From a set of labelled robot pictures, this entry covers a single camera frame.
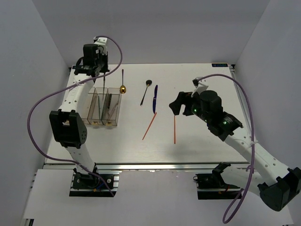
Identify clear container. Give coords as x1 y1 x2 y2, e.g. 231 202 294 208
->
89 87 108 126
101 88 122 126
81 93 96 125

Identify black spoon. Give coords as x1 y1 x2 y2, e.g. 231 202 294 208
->
140 80 152 106

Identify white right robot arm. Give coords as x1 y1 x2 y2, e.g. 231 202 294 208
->
169 90 301 211

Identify blue label right corner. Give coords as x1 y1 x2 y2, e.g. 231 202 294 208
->
211 63 228 67

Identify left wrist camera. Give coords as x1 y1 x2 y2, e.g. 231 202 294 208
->
93 36 108 52

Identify blue knife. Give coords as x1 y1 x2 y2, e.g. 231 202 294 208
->
152 85 158 114

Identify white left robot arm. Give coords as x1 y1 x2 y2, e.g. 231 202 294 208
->
49 43 109 188

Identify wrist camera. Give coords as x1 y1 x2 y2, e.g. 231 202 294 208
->
191 77 209 96
93 36 108 52

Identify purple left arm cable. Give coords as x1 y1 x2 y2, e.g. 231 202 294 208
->
27 35 124 196

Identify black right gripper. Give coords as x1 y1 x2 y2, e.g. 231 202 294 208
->
168 92 210 123

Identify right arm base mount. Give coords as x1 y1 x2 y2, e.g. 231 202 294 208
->
193 162 242 200

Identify orange chopstick left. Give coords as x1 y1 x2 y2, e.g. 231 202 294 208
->
142 112 157 140

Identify black handled fork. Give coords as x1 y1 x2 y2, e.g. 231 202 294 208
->
107 93 112 110

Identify silver fork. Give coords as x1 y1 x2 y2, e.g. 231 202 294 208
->
108 102 119 124

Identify gold spoon purple handle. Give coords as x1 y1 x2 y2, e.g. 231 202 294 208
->
119 69 127 94

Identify aluminium table frame rail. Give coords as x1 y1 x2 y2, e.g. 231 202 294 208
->
42 64 268 174

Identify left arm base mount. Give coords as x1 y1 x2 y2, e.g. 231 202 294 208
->
69 173 119 198

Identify green chopstick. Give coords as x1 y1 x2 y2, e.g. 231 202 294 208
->
98 95 103 120
102 73 106 100

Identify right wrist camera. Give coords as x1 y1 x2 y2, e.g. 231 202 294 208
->
191 77 209 96

